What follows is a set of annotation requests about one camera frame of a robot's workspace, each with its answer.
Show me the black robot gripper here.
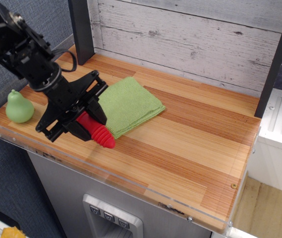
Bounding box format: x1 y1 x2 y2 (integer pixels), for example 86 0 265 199
36 70 108 142

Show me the red handled metal fork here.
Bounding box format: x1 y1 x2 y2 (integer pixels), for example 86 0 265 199
76 112 115 149

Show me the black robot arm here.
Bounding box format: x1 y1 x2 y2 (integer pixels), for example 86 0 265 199
0 3 108 142

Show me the green folded towel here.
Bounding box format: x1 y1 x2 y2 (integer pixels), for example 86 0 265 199
99 77 166 139

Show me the green plastic pear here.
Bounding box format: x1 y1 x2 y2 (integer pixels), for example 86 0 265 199
5 89 35 123

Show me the silver toy fridge cabinet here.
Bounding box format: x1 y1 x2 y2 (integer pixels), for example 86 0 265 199
28 152 212 238

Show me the silver dispenser button panel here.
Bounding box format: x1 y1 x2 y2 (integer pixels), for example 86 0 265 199
82 194 144 238

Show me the yellow black object corner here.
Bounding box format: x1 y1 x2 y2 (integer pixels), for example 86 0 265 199
0 227 26 238

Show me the white plastic sink unit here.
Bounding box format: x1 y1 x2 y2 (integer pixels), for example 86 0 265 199
247 89 282 190

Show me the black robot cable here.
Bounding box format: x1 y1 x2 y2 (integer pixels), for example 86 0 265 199
53 48 77 73

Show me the dark left frame post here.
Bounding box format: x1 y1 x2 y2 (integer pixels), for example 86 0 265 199
68 0 95 65

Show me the dark frame post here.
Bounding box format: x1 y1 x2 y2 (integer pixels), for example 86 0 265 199
68 0 95 65
254 34 282 118

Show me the dark right frame post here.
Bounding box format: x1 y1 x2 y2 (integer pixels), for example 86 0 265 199
254 34 282 118

